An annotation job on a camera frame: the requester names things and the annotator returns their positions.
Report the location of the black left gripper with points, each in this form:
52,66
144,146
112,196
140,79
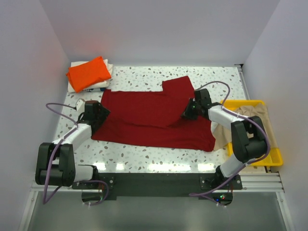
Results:
104,113

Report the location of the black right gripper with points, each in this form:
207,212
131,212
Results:
186,112

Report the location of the dark red t-shirt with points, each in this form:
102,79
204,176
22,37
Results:
153,118

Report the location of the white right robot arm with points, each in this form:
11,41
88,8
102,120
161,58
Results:
248,137

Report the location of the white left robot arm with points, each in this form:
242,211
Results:
56,161

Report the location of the beige t-shirt in bin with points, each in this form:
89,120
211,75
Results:
222,135

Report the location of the folded orange t-shirt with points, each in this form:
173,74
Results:
85,75

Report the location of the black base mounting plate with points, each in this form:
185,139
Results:
155,184

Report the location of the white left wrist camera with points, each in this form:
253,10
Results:
80,105

